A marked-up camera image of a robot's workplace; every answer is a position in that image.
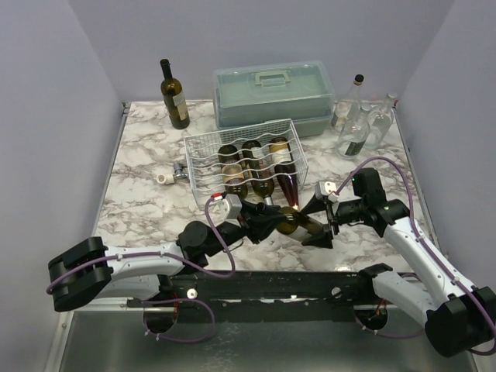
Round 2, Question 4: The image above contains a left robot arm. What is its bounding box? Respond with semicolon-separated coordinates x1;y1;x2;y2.
46;202;287;312

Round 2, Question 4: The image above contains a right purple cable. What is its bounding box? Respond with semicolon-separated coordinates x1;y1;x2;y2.
335;157;496;357

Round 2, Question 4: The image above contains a clear bottle cream label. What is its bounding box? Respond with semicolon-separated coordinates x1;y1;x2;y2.
330;74;364;133

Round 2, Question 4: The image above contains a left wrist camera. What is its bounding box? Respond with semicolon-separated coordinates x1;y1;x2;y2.
213;193;243;220

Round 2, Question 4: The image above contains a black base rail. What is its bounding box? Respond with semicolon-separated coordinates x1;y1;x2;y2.
127;267;427;325

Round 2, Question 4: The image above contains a white wire wine rack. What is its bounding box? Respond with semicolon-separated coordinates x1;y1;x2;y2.
184;119;308;210

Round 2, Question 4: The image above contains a clear bottle silver cap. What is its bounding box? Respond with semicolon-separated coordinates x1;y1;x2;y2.
365;92;398;150

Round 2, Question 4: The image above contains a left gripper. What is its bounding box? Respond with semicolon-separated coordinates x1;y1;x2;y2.
205;197;285;258

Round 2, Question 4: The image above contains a dark wine bottle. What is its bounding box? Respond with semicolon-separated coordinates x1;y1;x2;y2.
160;59;190;130
276;206;326;242

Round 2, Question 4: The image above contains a green plastic toolbox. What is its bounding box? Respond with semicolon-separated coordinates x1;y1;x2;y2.
213;60;335;138

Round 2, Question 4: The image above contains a red wine bottle gold cap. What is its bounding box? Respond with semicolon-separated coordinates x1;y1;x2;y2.
269;136;300;210

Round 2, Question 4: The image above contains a clear bottle dark label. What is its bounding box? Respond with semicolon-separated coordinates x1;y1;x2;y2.
336;102;372;159

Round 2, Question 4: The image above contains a dark bottle silver neck lower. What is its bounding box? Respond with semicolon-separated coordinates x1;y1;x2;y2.
242;140;275;205

